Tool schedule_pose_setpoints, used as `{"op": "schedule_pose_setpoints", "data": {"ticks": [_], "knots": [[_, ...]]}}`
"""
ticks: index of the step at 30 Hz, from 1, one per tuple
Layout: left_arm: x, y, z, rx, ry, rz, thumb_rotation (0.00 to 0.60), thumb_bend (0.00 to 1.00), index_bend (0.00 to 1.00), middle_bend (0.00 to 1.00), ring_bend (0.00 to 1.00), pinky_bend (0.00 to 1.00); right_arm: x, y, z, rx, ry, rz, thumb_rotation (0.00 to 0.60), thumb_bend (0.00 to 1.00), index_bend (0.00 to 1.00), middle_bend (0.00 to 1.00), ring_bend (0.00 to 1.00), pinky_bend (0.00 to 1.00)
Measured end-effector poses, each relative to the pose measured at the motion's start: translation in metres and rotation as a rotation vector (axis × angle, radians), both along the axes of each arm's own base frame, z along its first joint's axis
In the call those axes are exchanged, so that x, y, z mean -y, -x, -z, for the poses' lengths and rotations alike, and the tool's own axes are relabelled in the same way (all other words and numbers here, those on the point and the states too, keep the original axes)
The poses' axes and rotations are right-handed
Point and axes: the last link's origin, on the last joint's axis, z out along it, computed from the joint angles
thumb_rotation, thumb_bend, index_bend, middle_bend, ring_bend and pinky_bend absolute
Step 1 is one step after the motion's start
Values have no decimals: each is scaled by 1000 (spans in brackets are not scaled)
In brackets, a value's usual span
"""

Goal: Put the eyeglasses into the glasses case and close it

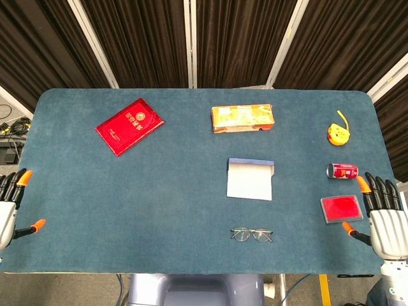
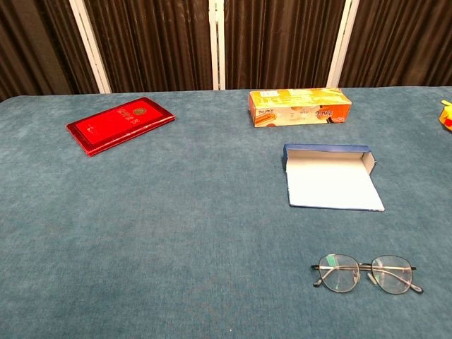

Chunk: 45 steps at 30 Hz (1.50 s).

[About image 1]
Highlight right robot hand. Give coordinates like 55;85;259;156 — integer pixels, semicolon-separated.
342;171;408;261

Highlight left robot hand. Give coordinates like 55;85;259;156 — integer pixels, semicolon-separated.
0;168;47;251

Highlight wire-rim eyeglasses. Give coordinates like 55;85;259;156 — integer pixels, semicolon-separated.
230;226;274;244

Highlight white box with blue edge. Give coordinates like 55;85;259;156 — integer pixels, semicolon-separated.
226;157;276;201

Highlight red ink pad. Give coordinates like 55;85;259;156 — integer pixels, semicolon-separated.
319;194;364;224

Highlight black power box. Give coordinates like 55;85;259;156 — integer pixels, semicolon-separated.
0;142;22;165

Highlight red soda can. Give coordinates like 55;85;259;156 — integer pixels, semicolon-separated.
326;163;360;180

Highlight dark brown curtain panel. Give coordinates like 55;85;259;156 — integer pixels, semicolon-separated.
275;0;408;93
196;0;299;89
0;0;111;113
81;0;189;89
372;76;408;183

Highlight yellow tape measure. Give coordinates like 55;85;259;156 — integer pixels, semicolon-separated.
327;110;352;147

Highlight white table leg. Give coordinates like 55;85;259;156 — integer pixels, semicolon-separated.
279;273;287;306

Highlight red certificate book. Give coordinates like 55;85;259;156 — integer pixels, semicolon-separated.
94;98;165;157

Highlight blue felt table mat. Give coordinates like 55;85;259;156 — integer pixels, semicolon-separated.
0;88;401;275

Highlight orange yellow carton box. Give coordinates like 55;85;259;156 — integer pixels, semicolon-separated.
210;102;275;135

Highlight grey-blue robot torso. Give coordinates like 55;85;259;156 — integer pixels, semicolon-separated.
127;273;265;306

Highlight black cable bundle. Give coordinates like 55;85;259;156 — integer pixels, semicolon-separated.
0;116;33;138

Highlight blue cable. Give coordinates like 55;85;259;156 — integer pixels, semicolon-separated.
115;273;124;306
284;273;312;303

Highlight white partition post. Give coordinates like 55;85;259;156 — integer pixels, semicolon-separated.
265;0;307;90
0;85;34;121
183;0;198;89
68;0;120;89
366;52;408;103

